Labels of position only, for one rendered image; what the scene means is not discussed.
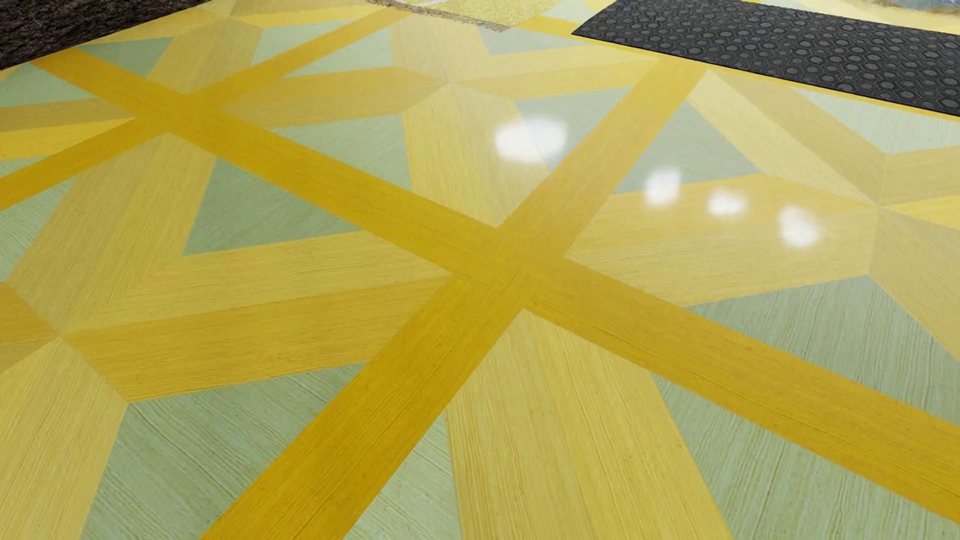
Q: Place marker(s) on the black hexagon pattern floor mat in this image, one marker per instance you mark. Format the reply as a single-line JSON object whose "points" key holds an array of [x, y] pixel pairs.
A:
{"points": [[795, 45]]}

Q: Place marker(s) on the yellow speckled rug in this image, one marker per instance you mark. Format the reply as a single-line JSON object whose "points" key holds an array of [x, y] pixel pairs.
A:
{"points": [[487, 9]]}

